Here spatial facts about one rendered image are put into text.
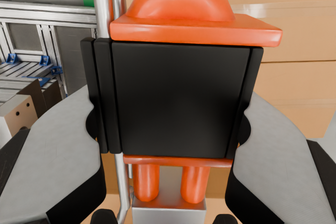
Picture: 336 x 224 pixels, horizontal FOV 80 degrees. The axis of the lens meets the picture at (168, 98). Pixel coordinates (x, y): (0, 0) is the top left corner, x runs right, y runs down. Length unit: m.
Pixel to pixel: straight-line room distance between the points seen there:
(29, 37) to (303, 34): 1.31
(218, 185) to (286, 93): 0.65
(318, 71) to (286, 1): 0.33
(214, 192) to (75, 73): 1.08
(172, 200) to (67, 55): 1.18
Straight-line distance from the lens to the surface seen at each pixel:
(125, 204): 0.18
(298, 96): 1.04
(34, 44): 1.37
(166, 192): 0.19
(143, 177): 0.16
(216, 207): 0.46
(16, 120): 0.54
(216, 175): 0.47
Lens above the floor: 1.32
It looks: 60 degrees down
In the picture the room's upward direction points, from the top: 179 degrees counter-clockwise
